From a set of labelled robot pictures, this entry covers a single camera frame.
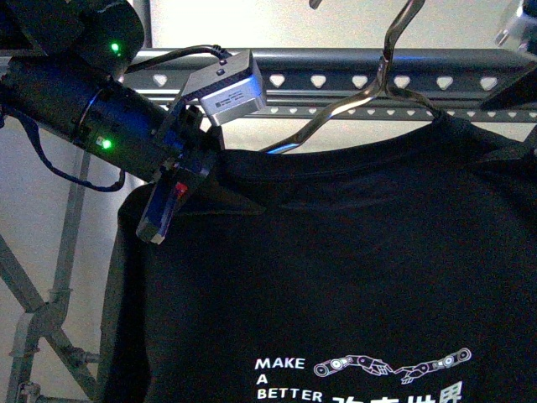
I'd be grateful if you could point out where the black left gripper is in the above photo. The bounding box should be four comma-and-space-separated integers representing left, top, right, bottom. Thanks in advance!
136, 98, 224, 244

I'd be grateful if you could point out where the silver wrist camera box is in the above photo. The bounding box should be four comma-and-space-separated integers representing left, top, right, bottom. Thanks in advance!
180, 50, 267, 127

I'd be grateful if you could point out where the black printed t-shirt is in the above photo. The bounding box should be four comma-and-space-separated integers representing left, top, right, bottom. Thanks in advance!
98, 115, 536, 402

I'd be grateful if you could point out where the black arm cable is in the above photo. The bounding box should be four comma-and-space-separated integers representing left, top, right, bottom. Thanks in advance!
0, 104, 127, 193

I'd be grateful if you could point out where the silver metal clothes hanger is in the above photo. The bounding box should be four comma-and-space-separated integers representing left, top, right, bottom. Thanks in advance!
261, 0, 443, 154

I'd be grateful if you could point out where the black camera cable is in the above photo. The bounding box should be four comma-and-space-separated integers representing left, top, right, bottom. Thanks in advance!
125, 44, 232, 75

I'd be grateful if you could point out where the grey metal drying rack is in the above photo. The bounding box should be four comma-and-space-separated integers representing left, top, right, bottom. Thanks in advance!
0, 46, 537, 403

